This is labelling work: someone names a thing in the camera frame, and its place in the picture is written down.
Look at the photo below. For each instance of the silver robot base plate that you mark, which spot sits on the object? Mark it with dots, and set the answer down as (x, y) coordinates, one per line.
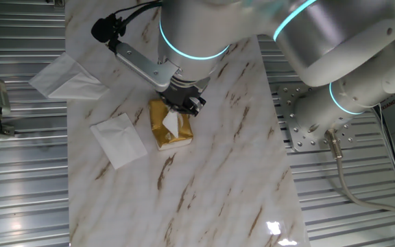
(288, 130)

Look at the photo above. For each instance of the large unfolded white napkin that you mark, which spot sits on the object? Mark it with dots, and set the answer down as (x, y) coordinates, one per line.
(65, 80)

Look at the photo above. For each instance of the small folded white napkin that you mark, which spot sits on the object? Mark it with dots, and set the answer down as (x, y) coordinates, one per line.
(120, 140)

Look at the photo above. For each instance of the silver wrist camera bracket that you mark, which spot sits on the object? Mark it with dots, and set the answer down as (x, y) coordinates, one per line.
(142, 65)

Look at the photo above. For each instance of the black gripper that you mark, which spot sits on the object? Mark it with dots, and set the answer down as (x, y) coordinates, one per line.
(180, 94)

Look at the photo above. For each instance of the gold tissue pack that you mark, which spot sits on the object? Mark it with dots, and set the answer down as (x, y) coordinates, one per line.
(158, 123)

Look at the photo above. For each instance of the marble pattern mat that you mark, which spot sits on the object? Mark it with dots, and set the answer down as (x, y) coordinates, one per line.
(201, 185)

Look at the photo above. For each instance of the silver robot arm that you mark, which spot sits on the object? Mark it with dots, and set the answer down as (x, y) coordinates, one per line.
(321, 34)

